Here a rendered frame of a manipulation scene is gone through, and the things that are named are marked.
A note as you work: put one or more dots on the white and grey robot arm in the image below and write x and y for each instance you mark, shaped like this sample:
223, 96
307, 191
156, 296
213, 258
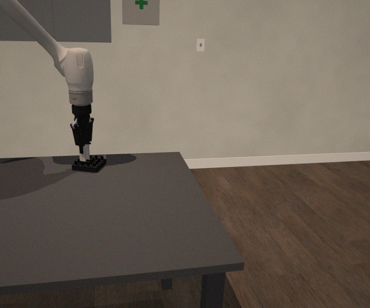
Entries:
78, 70

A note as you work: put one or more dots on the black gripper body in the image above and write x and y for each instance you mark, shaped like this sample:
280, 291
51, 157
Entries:
81, 112

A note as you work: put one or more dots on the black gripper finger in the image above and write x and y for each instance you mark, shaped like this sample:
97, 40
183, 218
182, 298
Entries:
79, 138
88, 135

